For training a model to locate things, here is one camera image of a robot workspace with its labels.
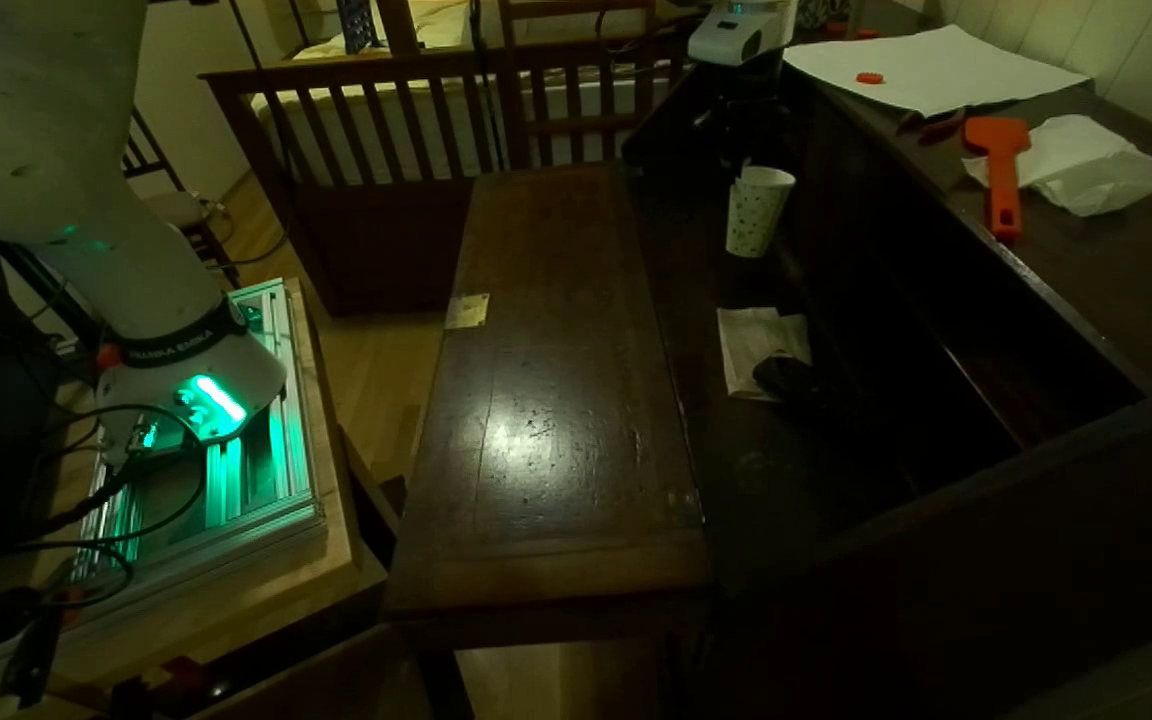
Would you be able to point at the wooden robot mounting platform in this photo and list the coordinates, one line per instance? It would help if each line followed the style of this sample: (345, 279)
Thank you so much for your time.
(299, 560)

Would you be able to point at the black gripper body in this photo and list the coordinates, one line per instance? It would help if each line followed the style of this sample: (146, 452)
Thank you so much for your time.
(741, 105)

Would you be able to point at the wooden chair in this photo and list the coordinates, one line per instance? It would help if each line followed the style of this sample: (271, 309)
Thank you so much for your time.
(576, 17)

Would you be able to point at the white paper cup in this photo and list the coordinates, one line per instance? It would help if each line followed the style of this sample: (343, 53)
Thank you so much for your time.
(756, 209)

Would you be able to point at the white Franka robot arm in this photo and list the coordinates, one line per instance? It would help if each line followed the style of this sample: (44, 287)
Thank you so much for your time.
(56, 160)

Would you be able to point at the black remote control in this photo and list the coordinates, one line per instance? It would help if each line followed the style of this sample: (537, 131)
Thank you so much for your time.
(801, 385)

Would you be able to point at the small orange cap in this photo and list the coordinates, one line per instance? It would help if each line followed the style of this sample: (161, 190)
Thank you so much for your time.
(869, 77)

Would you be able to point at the orange plastic scraper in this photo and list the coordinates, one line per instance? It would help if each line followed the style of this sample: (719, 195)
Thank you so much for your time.
(1002, 160)

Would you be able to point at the small pale sticker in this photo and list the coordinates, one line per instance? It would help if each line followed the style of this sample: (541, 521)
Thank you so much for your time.
(467, 309)

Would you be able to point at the dark wooden secretary desk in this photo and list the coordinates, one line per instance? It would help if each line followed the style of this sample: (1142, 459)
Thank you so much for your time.
(549, 402)

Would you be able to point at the large white paper sheet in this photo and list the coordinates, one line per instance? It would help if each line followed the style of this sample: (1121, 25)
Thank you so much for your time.
(928, 67)

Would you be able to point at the folded white paper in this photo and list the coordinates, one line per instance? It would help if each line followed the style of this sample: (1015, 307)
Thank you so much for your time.
(741, 347)

